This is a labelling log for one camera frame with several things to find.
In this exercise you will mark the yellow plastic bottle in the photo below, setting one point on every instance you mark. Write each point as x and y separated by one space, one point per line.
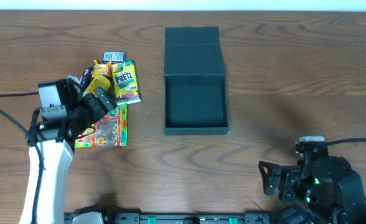
97 81

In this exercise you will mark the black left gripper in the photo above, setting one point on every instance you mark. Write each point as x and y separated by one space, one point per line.
99 101

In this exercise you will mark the green Pretz snack box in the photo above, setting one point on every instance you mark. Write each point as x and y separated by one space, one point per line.
125 83

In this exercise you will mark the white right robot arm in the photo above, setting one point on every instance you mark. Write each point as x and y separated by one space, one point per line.
325 190

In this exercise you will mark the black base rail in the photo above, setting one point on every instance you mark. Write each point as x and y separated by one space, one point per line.
96 214

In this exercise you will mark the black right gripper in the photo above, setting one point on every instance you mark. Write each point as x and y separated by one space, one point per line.
282 180

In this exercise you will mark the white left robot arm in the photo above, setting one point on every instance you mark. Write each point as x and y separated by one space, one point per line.
50 157

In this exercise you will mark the Haribo gummy candy bag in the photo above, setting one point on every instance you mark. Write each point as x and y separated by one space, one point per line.
111 130

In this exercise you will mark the dark blue barcode box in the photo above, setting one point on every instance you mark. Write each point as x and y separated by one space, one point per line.
114 57

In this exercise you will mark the orange yellow snack packet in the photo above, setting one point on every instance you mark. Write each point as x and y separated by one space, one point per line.
103 69

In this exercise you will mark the dark green lidded box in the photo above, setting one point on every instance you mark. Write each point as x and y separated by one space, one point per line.
195 82

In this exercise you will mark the dark blue candy bar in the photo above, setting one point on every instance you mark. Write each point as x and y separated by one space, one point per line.
86 78

